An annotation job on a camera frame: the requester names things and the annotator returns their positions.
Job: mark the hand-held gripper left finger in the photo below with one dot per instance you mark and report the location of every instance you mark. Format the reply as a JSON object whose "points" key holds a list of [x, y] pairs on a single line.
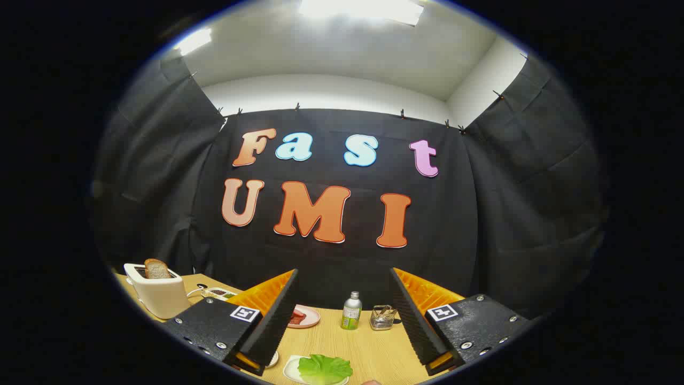
{"points": [[275, 326]]}

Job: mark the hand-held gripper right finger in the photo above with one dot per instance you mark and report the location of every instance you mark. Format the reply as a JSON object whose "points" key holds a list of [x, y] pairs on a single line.
{"points": [[417, 326]]}

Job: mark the green lettuce leaf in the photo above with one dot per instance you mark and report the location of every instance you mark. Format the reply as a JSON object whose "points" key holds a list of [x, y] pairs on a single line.
{"points": [[323, 369]]}

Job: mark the toasted bread slice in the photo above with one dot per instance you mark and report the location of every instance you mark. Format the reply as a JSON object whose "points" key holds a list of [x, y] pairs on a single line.
{"points": [[156, 270]]}

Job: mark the brown meat slice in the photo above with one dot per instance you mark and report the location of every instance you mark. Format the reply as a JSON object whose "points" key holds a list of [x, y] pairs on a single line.
{"points": [[297, 317]]}

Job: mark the round grey-white plate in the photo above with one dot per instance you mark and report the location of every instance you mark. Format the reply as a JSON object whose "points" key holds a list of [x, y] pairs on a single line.
{"points": [[273, 360]]}

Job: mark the pink plate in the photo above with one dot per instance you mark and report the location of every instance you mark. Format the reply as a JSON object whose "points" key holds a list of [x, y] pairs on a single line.
{"points": [[311, 318]]}

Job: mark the white square plate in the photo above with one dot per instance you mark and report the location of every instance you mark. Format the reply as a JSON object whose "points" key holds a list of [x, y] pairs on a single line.
{"points": [[290, 369]]}

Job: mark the white compartment dish with beans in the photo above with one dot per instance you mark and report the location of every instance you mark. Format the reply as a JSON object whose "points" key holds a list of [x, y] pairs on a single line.
{"points": [[219, 293]]}

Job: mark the silver bottle with green label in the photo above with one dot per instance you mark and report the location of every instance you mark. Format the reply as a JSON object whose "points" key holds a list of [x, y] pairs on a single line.
{"points": [[351, 315]]}

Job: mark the cream toaster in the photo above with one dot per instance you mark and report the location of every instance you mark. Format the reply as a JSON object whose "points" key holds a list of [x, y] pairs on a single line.
{"points": [[160, 299]]}

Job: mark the black backdrop cloth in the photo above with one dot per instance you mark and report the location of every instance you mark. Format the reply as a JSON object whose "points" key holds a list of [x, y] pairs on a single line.
{"points": [[481, 214]]}

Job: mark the small ceiling light panel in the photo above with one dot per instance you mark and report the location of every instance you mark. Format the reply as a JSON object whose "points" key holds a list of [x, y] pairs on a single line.
{"points": [[193, 41]]}

